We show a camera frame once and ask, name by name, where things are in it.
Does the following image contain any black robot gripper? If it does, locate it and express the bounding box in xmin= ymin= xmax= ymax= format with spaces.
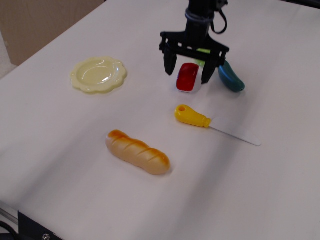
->
xmin=159 ymin=20 xmax=230 ymax=85

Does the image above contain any red and white toy sushi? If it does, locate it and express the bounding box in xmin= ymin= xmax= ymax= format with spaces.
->
xmin=176 ymin=63 xmax=202 ymax=94

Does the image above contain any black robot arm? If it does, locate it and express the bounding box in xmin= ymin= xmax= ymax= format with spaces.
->
xmin=159 ymin=0 xmax=230 ymax=84

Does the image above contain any pale yellow scalloped toy plate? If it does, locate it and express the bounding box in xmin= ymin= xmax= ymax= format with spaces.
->
xmin=70 ymin=56 xmax=127 ymax=94

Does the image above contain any light green toy pear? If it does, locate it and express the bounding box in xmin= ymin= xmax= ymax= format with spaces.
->
xmin=194 ymin=48 xmax=211 ymax=68

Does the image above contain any teal toy cucumber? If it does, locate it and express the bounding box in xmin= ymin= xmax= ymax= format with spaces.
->
xmin=218 ymin=61 xmax=246 ymax=93

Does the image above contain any toy bread loaf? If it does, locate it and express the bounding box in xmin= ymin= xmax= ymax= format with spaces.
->
xmin=105 ymin=130 xmax=171 ymax=175

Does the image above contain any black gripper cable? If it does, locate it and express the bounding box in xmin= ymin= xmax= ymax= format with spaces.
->
xmin=209 ymin=4 xmax=228 ymax=35

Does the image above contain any yellow handled white toy knife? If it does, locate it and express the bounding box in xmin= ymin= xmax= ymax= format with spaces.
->
xmin=174 ymin=104 xmax=262 ymax=147

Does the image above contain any black table corner bracket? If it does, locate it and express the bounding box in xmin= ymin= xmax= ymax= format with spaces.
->
xmin=18 ymin=211 xmax=62 ymax=240

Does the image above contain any aluminium table frame rail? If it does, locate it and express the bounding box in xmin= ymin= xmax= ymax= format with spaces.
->
xmin=0 ymin=201 xmax=19 ymax=233

